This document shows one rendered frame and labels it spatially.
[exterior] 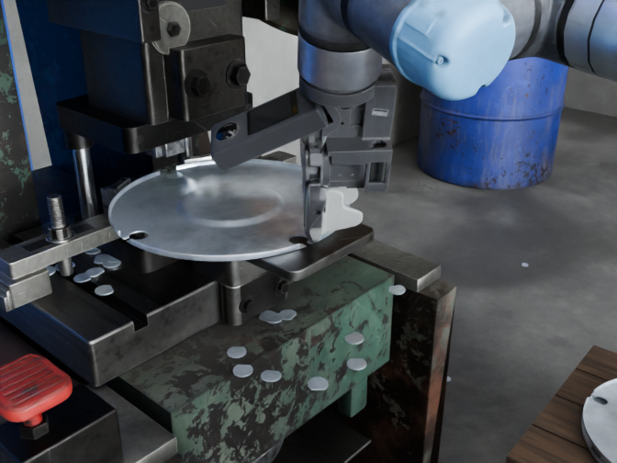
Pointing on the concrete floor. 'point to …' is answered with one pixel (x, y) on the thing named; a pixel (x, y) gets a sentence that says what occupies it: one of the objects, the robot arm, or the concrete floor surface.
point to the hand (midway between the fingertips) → (308, 231)
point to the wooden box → (566, 415)
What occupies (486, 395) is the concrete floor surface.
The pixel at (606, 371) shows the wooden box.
